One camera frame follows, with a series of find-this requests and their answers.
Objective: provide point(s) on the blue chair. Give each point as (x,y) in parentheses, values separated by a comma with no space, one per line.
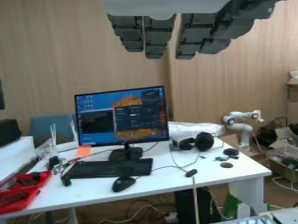
(47,130)

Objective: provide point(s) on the black computer mouse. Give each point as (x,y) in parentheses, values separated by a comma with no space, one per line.
(123,184)

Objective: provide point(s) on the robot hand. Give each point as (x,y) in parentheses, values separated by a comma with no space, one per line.
(200,30)

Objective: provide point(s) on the white desk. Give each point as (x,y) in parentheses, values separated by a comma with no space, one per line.
(160,181)

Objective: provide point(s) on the red tray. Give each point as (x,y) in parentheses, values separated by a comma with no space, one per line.
(22,193)

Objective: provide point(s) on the orange sticky note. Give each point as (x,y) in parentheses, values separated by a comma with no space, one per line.
(83,151)

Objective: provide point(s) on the black headphones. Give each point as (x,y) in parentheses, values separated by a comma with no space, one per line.
(204,141)

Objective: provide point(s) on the cardboard box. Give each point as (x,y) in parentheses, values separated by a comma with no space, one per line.
(284,166)

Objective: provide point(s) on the small white jointed device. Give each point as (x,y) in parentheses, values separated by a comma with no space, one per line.
(241,128)

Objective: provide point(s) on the thin stick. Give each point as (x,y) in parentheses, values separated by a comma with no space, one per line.
(196,203)

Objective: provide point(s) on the black keyboard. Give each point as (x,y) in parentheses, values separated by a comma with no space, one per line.
(107,168)

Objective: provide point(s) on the black computer tower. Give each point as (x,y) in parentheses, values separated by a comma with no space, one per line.
(191,206)

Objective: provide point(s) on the black computer monitor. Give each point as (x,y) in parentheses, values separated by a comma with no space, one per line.
(134,116)

